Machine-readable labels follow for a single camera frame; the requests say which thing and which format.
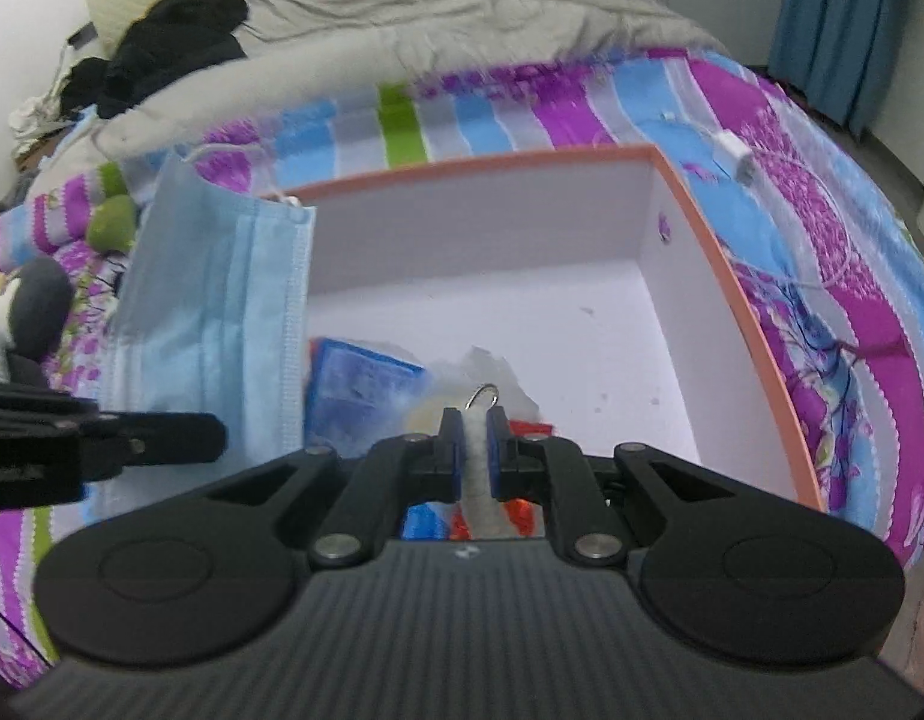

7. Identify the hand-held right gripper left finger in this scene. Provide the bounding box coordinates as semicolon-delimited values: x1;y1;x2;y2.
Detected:
207;406;463;569

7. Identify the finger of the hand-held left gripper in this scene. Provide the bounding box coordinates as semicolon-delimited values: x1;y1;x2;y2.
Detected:
0;381;99;432
79;411;228;479

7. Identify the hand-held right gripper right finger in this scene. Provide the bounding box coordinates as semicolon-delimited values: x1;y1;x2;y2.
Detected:
488;405;733;567

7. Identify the panda plush toy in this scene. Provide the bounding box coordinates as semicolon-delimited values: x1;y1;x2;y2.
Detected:
458;382;509;541

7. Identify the red foil packet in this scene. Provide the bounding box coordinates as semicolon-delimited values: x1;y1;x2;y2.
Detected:
499;424;554;539

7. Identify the blue face mask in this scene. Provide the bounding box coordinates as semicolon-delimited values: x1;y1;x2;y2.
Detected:
94;139;317;526

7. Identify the pink cardboard box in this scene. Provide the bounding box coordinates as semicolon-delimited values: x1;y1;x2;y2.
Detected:
263;144;829;541

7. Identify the grey white penguin plush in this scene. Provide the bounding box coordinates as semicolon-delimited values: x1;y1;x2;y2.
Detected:
0;256;74;391

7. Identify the blue snack packet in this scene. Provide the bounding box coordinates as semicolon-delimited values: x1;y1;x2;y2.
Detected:
304;337;427;466

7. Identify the green plush toy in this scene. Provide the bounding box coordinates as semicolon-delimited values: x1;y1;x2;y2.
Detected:
85;161;139;252

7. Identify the white crumpled cloth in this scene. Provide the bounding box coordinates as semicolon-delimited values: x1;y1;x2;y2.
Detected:
8;94;65;140

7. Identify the small black garment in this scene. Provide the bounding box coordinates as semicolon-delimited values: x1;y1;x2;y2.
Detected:
61;56;110;110

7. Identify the striped floral bed sheet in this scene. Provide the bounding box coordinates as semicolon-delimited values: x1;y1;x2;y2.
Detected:
0;45;924;691

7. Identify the large black garment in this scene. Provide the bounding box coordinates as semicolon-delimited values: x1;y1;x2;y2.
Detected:
102;0;249;117

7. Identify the grey duvet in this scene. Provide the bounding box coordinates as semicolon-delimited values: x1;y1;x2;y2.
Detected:
27;0;733;181

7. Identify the blue curtain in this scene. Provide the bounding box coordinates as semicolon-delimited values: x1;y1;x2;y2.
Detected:
768;0;909;140

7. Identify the wall charger with cable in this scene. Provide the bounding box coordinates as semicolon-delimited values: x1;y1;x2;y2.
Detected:
46;24;99;102

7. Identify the white adapter with cable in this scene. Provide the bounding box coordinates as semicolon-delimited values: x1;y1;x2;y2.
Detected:
661;111;864;295

